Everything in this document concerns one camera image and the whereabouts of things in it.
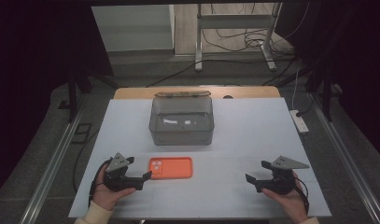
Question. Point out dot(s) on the white table mat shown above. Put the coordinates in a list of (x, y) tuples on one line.
[(240, 140)]

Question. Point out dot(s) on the aluminium floor rail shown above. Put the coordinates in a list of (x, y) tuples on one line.
[(50, 168), (346, 161)]

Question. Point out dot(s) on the white power strip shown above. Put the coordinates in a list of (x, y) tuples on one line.
[(299, 122)]

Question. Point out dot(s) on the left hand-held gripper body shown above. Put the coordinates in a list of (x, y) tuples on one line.
[(116, 163)]

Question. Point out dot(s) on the person's left hand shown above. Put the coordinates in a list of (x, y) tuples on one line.
[(108, 196)]

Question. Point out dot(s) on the wooden table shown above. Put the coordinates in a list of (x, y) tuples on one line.
[(250, 92)]

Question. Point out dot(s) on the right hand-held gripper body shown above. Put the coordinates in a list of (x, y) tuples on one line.
[(282, 182)]

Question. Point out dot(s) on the orange phone case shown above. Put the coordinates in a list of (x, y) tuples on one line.
[(175, 168)]

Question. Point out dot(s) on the dark curtain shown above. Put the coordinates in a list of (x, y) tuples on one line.
[(38, 77), (358, 62)]

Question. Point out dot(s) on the grey metal stand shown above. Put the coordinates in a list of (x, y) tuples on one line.
[(234, 21)]

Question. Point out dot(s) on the person's right hand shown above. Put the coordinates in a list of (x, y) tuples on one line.
[(287, 202)]

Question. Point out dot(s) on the black stand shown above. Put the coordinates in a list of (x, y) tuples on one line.
[(327, 96), (73, 93)]

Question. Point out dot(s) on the grey translucent storage box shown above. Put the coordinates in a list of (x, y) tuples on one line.
[(181, 124)]

